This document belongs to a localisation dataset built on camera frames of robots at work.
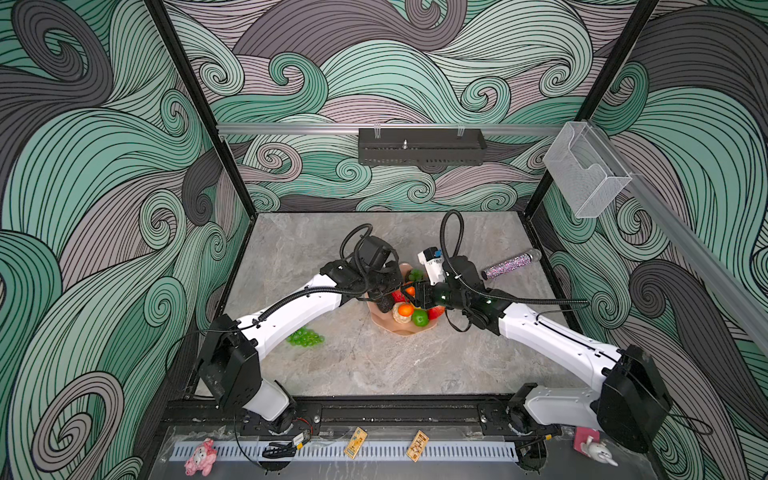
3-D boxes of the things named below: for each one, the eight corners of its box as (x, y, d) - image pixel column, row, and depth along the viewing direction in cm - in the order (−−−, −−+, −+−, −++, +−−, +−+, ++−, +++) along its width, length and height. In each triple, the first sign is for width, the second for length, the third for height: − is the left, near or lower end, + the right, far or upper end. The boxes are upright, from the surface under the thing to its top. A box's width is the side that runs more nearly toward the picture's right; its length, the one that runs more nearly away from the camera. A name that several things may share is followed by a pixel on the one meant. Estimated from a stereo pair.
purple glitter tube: (486, 283, 102) (489, 276, 98) (480, 276, 104) (483, 269, 100) (538, 261, 108) (543, 254, 104) (532, 255, 110) (537, 248, 106)
